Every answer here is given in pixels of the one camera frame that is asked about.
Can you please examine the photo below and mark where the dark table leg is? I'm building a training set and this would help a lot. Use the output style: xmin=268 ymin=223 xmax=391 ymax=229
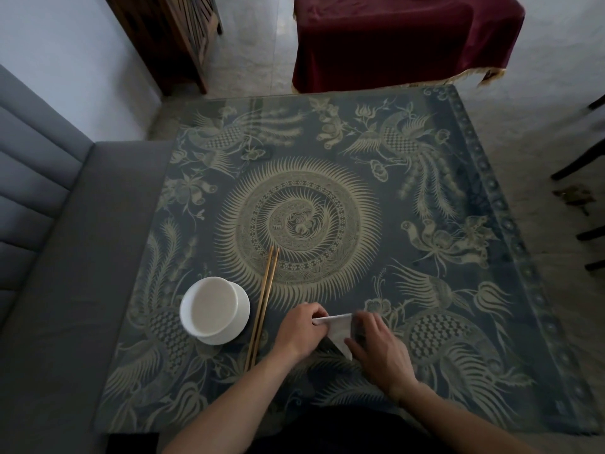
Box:
xmin=105 ymin=432 xmax=159 ymax=454

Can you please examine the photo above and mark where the blue patterned tablecloth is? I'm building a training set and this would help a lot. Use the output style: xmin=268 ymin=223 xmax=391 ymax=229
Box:
xmin=92 ymin=84 xmax=604 ymax=436

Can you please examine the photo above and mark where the person's right forearm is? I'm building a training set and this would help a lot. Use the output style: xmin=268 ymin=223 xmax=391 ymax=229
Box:
xmin=396 ymin=380 xmax=545 ymax=454

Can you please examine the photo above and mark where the person's right hand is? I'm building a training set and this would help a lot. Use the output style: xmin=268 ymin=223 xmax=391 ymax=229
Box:
xmin=343 ymin=310 xmax=419 ymax=402

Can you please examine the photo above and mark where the dark wooden cabinet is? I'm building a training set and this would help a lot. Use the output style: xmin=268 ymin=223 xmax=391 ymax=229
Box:
xmin=103 ymin=0 xmax=224 ymax=96

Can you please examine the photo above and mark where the person's black clothing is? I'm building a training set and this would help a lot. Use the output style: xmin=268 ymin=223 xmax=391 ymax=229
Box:
xmin=245 ymin=409 xmax=454 ymax=454

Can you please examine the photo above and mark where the person's left hand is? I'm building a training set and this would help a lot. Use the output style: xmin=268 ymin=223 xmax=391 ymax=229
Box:
xmin=273 ymin=302 xmax=330 ymax=367

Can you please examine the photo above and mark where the grey upholstered sofa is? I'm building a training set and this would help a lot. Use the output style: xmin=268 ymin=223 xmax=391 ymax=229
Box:
xmin=0 ymin=64 xmax=176 ymax=454

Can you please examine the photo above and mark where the white saucer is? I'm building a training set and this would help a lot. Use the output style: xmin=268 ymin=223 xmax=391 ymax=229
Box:
xmin=196 ymin=281 xmax=251 ymax=346

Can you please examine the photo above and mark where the brown debris on floor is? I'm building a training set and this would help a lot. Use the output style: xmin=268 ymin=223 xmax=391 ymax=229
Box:
xmin=553 ymin=185 xmax=596 ymax=216

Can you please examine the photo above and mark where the white ceramic bowl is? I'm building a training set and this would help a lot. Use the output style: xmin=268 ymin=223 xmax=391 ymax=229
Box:
xmin=179 ymin=277 xmax=239 ymax=337

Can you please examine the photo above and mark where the person's left forearm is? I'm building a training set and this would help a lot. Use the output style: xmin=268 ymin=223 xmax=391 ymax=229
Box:
xmin=160 ymin=347 xmax=301 ymax=454

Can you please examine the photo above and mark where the white paper napkin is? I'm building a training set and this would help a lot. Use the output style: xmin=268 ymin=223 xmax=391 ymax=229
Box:
xmin=311 ymin=312 xmax=355 ymax=361

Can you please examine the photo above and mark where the dark red cloth table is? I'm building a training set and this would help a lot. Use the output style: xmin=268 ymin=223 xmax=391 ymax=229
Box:
xmin=291 ymin=0 xmax=526 ymax=94

